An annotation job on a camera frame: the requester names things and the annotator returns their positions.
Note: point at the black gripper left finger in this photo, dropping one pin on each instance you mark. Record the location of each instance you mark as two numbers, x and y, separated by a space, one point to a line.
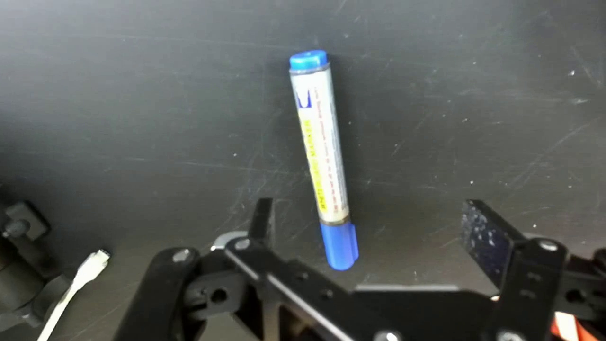
208 297

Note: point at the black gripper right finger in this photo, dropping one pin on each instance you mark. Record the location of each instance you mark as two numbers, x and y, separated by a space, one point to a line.
530 278

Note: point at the blue capped white marker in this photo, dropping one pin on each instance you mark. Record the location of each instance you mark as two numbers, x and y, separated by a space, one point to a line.
322 158

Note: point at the black metal clamp rig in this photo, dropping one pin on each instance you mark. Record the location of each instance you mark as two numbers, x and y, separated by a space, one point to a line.
21 272

